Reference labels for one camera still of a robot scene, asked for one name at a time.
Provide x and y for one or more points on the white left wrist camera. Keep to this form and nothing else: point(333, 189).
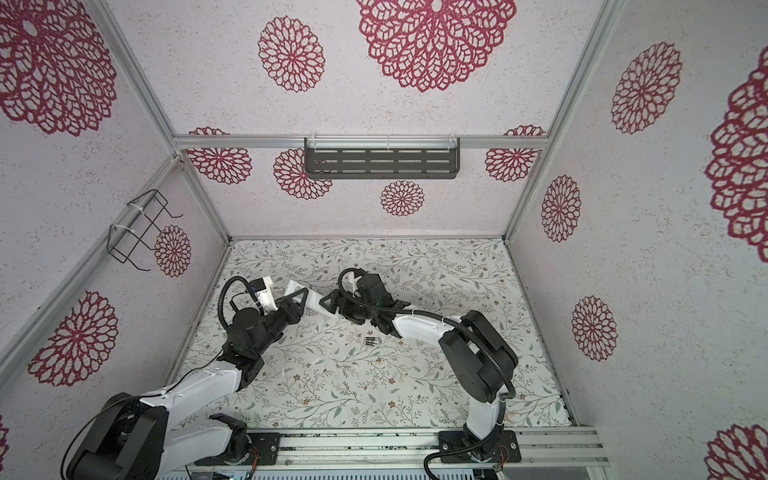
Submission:
point(264, 291)

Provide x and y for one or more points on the black wire wall basket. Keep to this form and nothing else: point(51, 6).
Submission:
point(126, 236)

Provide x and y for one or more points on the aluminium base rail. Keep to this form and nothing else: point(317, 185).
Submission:
point(363, 448)

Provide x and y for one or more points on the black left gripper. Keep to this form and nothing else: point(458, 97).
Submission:
point(282, 310)

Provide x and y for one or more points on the white remote control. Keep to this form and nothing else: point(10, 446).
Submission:
point(305, 297)

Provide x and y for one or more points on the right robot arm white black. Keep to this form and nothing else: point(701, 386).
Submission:
point(481, 360)

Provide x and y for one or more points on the dark metal wall shelf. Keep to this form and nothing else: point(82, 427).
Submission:
point(386, 160)

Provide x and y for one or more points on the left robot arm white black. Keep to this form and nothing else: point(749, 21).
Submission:
point(141, 436)

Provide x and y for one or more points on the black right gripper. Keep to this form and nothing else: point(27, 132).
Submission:
point(345, 303)

